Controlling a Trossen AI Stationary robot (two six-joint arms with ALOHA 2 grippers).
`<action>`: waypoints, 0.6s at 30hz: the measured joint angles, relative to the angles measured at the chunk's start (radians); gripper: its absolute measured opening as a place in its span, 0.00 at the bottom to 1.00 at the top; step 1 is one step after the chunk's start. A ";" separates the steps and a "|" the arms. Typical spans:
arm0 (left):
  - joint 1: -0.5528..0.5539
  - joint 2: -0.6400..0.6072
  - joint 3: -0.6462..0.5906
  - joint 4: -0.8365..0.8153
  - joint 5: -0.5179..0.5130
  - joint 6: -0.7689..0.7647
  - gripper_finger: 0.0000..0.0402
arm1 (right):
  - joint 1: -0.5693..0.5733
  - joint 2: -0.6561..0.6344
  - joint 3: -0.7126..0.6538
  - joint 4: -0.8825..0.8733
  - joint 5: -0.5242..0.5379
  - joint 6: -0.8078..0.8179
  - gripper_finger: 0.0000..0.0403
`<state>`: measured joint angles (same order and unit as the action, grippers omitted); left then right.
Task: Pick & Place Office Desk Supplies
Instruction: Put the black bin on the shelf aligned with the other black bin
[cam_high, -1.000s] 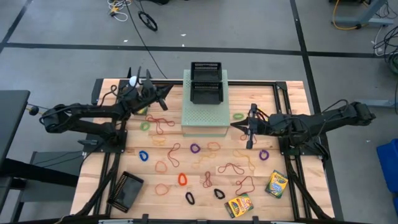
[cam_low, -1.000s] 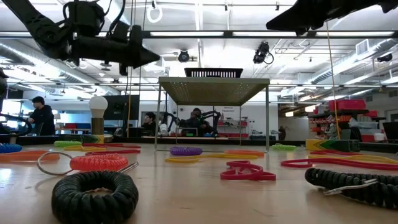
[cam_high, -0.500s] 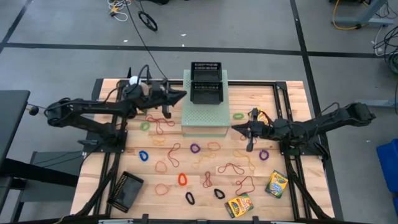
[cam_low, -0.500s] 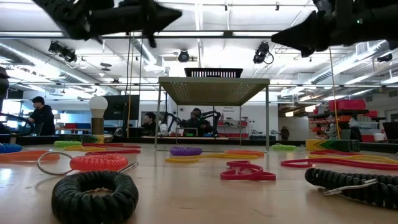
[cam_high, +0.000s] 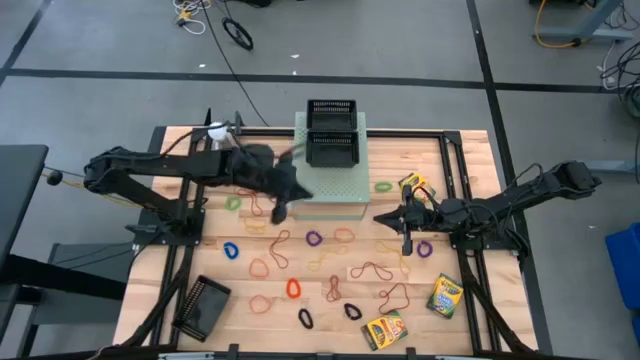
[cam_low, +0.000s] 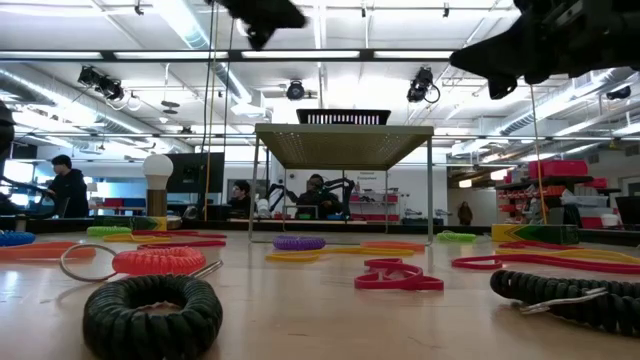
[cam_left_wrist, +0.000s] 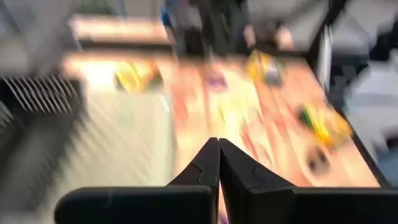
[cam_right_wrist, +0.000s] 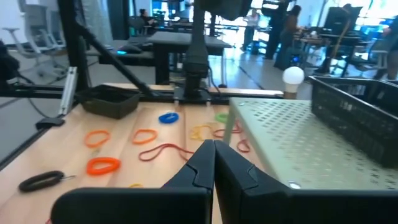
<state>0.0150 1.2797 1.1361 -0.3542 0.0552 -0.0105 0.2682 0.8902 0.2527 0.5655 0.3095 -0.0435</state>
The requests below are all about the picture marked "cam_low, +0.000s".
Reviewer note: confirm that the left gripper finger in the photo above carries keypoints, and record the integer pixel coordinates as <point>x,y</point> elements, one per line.
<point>290,9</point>
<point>290,21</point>

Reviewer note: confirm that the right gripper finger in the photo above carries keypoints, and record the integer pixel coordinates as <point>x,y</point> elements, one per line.
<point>500,42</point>
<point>500,62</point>

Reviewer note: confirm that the black slotted plastic basket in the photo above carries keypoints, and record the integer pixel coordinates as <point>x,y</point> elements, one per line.
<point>300,117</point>

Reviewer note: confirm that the yellow green crayon box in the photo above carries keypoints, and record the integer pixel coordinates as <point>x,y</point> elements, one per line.
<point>540,234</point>
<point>145,223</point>

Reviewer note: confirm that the yellow rubber band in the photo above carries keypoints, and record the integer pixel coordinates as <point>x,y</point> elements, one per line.
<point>125,238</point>
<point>575,255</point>
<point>295,257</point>

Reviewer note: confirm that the orange rubber band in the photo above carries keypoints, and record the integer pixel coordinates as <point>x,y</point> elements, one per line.
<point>395,246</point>
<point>30,248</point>

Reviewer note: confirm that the black background robot arm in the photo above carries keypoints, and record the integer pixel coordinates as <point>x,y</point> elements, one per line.
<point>277,192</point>
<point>342,187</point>

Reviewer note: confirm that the black ceiling spotlight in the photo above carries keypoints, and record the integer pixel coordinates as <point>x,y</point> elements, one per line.
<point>295,90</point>
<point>619,92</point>
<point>420,85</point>
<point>102,82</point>

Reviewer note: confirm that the black overhead light bar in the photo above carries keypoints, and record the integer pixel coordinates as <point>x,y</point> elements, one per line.
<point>367,55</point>

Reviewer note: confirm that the red storage bin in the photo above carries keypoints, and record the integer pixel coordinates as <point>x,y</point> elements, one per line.
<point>557,168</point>

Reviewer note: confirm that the dark storage rack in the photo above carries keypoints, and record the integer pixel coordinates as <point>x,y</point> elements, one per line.
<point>550,182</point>

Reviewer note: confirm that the green perforated metal shelf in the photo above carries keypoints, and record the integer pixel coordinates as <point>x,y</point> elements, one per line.
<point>345,147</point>

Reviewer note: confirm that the person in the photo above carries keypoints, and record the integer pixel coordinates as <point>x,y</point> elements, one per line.
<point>465,215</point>
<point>241,202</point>
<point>70,192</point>
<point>317,200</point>

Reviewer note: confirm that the black monitor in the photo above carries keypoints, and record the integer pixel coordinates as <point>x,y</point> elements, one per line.
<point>195,172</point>

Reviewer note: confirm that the white bulb table lamp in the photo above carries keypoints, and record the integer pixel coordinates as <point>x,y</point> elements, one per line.
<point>157,170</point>

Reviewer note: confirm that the black aluminium table frame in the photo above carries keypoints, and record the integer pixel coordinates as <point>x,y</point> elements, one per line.
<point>60,225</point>

